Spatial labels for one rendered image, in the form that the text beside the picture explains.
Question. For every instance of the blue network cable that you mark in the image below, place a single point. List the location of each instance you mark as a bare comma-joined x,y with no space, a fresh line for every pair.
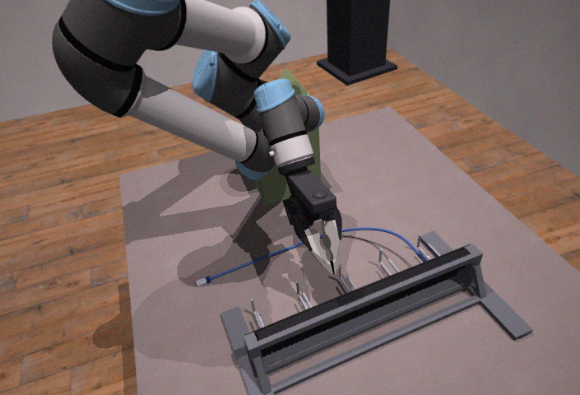
280,251

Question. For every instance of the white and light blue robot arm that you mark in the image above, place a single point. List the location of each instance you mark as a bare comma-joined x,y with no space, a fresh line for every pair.
115,34

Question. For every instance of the white network cable plug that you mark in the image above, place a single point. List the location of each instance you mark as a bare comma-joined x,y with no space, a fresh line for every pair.
203,281

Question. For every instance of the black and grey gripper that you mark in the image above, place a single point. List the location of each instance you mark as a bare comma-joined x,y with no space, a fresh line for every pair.
301,218

